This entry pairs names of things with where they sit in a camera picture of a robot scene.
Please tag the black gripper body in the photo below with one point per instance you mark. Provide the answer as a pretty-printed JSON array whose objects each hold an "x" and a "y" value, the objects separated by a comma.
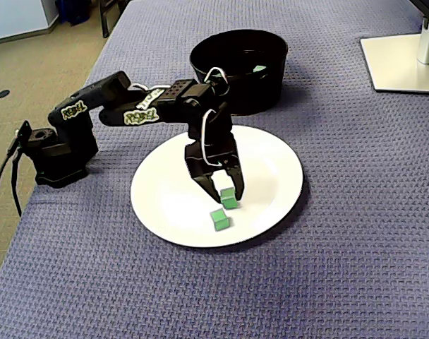
[{"x": 208, "y": 159}]

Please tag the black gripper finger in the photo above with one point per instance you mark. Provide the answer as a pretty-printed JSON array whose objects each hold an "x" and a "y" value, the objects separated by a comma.
[{"x": 237, "y": 180}]

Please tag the black gripper finger with sticker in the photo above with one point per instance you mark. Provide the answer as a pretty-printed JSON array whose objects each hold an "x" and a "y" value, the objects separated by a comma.
[{"x": 205, "y": 183}]

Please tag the small green cube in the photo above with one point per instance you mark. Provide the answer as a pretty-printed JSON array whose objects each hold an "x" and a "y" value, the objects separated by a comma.
[
  {"x": 259, "y": 68},
  {"x": 229, "y": 201},
  {"x": 219, "y": 221}
]

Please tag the black robot arm with stickers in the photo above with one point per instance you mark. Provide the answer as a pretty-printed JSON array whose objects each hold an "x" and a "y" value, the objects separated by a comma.
[{"x": 70, "y": 141}]

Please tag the white round plate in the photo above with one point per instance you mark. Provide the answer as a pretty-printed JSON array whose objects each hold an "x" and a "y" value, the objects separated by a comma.
[{"x": 271, "y": 183}]

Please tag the black round bowl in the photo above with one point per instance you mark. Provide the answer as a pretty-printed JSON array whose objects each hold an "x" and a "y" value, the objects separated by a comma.
[{"x": 264, "y": 95}]

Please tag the blue woven table cloth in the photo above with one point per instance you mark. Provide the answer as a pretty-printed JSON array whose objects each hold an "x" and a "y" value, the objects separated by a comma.
[{"x": 341, "y": 212}]

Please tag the dark chair legs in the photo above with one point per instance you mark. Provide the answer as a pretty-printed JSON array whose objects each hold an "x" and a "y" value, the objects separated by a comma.
[{"x": 104, "y": 21}]

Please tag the silver monitor stand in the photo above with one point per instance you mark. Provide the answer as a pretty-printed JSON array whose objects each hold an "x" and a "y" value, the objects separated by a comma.
[{"x": 394, "y": 63}]

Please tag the dark blue bin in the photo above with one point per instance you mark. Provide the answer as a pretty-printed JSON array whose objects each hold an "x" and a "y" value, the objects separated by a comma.
[{"x": 73, "y": 10}]

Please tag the black round floor cap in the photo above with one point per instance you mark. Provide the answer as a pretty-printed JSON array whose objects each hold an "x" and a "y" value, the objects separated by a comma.
[{"x": 3, "y": 94}]

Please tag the light blue panel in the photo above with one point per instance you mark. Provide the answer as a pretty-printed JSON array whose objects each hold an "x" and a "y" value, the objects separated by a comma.
[{"x": 17, "y": 17}]

